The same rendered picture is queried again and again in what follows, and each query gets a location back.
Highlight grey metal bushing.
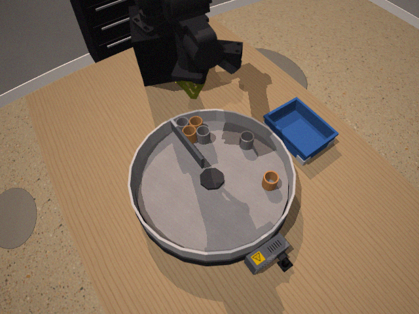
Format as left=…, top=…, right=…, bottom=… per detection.
left=196, top=126, right=210, bottom=145
left=239, top=131, right=254, bottom=150
left=175, top=117, right=189, bottom=131

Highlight bronze bushing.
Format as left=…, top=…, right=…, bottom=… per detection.
left=262, top=171, right=279, bottom=191
left=182, top=125, right=196, bottom=144
left=189, top=116, right=203, bottom=129

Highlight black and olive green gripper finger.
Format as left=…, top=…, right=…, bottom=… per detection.
left=187, top=83, right=197, bottom=93
left=176, top=80, right=206, bottom=99

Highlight blue crate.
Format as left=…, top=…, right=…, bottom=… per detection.
left=263, top=97, right=338, bottom=166

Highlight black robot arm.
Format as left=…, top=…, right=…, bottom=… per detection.
left=132, top=0, right=243, bottom=74

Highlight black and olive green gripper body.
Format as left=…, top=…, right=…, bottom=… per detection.
left=172, top=44, right=209, bottom=84

